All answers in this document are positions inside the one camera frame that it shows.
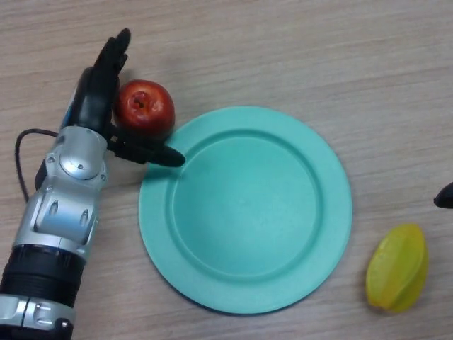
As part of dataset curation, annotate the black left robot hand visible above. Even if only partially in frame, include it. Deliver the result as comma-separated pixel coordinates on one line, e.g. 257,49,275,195
59,28,186,168

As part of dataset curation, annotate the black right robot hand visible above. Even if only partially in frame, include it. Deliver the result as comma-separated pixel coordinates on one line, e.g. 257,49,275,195
432,182,453,209

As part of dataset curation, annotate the red apple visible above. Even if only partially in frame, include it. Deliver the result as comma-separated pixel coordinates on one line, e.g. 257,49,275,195
113,79,176,143

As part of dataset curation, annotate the green round plate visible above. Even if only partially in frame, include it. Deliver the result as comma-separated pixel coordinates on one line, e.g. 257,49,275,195
138,106,353,315

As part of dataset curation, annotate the yellow starfruit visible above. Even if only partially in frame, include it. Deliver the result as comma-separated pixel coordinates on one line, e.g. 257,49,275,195
365,222,430,313

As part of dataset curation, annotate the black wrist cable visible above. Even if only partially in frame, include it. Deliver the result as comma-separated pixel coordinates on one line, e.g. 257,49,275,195
14,128,59,201

